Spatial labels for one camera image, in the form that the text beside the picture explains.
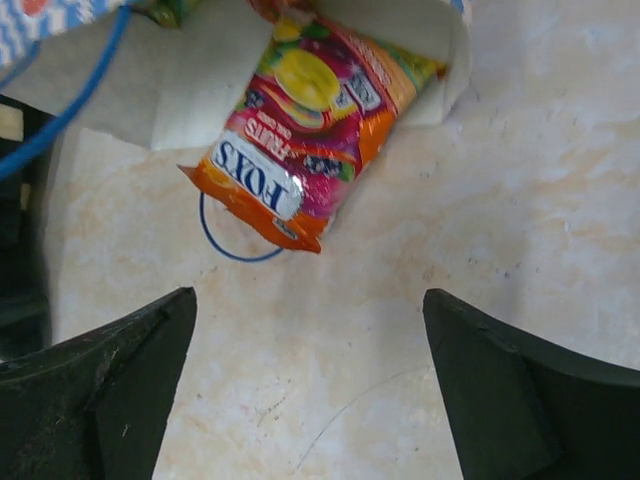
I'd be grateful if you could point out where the orange Fox's candy packet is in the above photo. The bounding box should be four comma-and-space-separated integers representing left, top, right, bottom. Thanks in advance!
184, 4, 448, 253

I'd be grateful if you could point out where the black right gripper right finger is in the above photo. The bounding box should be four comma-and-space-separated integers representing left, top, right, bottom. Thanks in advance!
423, 289, 639, 479

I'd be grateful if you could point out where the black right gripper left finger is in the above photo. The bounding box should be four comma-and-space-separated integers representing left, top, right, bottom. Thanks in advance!
1, 287, 197, 479

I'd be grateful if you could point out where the green snack packet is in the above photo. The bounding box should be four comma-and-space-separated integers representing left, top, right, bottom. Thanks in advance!
131, 0, 201, 29

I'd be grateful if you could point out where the blue checkered paper bag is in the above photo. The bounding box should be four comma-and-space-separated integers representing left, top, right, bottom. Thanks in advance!
1, 1, 472, 178

